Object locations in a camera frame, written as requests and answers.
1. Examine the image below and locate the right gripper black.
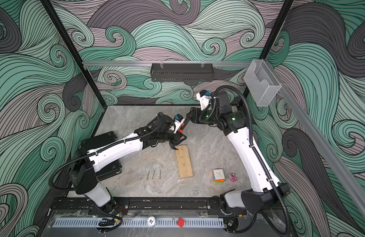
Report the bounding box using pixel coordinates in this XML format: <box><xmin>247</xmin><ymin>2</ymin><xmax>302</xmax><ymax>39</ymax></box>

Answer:
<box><xmin>187</xmin><ymin>108</ymin><xmax>221</xmax><ymax>125</ymax></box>

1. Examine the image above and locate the wooden block with nails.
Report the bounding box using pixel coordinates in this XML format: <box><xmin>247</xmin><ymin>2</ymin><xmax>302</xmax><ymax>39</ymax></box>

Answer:
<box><xmin>176</xmin><ymin>145</ymin><xmax>193</xmax><ymax>179</ymax></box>

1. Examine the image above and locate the claw hammer red black handle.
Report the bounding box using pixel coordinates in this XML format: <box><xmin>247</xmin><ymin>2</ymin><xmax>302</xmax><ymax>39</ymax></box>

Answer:
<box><xmin>178</xmin><ymin>118</ymin><xmax>185</xmax><ymax>133</ymax></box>

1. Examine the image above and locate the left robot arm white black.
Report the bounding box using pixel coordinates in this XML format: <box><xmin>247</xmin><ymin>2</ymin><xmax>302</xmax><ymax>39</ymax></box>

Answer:
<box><xmin>48</xmin><ymin>112</ymin><xmax>188</xmax><ymax>208</ymax></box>

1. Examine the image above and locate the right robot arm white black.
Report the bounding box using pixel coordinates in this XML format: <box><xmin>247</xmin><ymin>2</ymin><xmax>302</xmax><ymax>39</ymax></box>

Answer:
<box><xmin>187</xmin><ymin>90</ymin><xmax>290</xmax><ymax>214</ymax></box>

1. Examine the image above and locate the colourful puzzle cube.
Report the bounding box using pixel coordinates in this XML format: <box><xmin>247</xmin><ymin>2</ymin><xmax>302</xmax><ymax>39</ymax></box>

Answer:
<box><xmin>212</xmin><ymin>169</ymin><xmax>225</xmax><ymax>183</ymax></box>

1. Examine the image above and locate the small pink toy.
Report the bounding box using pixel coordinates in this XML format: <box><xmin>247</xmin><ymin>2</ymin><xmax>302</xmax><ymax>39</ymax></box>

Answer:
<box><xmin>228</xmin><ymin>173</ymin><xmax>237</xmax><ymax>182</ymax></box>

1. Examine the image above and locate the small red cube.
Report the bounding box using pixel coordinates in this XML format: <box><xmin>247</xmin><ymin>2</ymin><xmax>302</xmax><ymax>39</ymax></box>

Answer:
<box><xmin>176</xmin><ymin>218</ymin><xmax>185</xmax><ymax>228</ymax></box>

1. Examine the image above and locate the black case on table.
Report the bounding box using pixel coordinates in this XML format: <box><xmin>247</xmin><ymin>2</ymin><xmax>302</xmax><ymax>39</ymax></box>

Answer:
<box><xmin>80</xmin><ymin>131</ymin><xmax>122</xmax><ymax>181</ymax></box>

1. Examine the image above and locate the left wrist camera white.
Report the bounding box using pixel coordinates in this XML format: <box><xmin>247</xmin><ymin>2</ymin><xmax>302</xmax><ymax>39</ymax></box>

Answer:
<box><xmin>173</xmin><ymin>114</ymin><xmax>185</xmax><ymax>133</ymax></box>

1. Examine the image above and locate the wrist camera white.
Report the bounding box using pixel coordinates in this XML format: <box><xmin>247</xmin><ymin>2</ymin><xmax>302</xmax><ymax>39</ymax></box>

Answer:
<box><xmin>173</xmin><ymin>114</ymin><xmax>185</xmax><ymax>133</ymax></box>
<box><xmin>196</xmin><ymin>90</ymin><xmax>211</xmax><ymax>111</ymax></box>

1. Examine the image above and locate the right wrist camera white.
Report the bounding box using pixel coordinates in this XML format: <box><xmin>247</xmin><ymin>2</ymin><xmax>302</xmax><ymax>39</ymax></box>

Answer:
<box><xmin>196</xmin><ymin>90</ymin><xmax>211</xmax><ymax>111</ymax></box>

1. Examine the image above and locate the black perforated wall shelf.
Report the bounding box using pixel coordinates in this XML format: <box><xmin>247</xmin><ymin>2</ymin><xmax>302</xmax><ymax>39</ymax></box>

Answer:
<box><xmin>150</xmin><ymin>63</ymin><xmax>215</xmax><ymax>83</ymax></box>

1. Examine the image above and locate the aluminium rail back wall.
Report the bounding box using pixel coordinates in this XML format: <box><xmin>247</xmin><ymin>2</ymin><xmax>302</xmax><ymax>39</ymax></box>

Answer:
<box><xmin>82</xmin><ymin>60</ymin><xmax>251</xmax><ymax>68</ymax></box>

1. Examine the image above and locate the aluminium rail wall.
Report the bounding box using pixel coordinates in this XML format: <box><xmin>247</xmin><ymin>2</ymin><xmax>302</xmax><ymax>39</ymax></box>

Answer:
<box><xmin>262</xmin><ymin>60</ymin><xmax>365</xmax><ymax>220</ymax></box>
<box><xmin>82</xmin><ymin>60</ymin><xmax>251</xmax><ymax>68</ymax></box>

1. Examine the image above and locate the clear plastic wall bin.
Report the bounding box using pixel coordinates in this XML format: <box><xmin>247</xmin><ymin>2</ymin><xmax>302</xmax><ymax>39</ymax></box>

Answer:
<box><xmin>244</xmin><ymin>59</ymin><xmax>282</xmax><ymax>107</ymax></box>

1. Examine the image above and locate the aluminium rail right wall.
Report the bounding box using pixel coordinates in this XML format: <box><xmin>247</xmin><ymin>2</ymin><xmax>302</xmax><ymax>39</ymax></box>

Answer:
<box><xmin>262</xmin><ymin>60</ymin><xmax>365</xmax><ymax>220</ymax></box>

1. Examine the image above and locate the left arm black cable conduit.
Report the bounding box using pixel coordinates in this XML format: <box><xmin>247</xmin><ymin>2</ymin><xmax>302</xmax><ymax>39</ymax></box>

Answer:
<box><xmin>48</xmin><ymin>112</ymin><xmax>165</xmax><ymax>233</ymax></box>

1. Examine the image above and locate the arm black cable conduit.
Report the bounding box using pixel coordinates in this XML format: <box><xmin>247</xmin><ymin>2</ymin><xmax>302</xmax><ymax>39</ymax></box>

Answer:
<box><xmin>48</xmin><ymin>112</ymin><xmax>165</xmax><ymax>233</ymax></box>
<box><xmin>213</xmin><ymin>85</ymin><xmax>291</xmax><ymax>236</ymax></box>

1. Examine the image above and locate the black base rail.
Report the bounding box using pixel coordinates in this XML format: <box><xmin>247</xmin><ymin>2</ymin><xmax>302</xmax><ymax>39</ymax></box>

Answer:
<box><xmin>51</xmin><ymin>196</ymin><xmax>276</xmax><ymax>216</ymax></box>

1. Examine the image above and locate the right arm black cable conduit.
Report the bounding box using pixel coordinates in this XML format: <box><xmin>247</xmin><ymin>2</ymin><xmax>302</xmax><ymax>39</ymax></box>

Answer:
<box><xmin>213</xmin><ymin>85</ymin><xmax>291</xmax><ymax>236</ymax></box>

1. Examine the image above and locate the white slotted cable duct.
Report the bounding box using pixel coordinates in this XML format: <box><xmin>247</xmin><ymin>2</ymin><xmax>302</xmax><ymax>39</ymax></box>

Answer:
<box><xmin>52</xmin><ymin>217</ymin><xmax>224</xmax><ymax>229</ymax></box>

